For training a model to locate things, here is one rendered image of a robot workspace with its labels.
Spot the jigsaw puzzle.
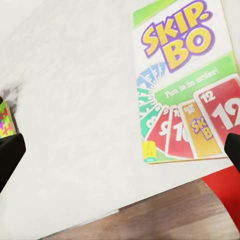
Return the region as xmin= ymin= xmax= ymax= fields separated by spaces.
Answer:
xmin=0 ymin=100 xmax=17 ymax=139

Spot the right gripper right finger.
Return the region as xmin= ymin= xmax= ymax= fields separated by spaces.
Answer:
xmin=224 ymin=132 xmax=240 ymax=173

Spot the board game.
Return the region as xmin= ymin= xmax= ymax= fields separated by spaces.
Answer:
xmin=130 ymin=0 xmax=240 ymax=165

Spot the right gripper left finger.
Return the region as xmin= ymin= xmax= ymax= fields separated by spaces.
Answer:
xmin=0 ymin=133 xmax=26 ymax=192

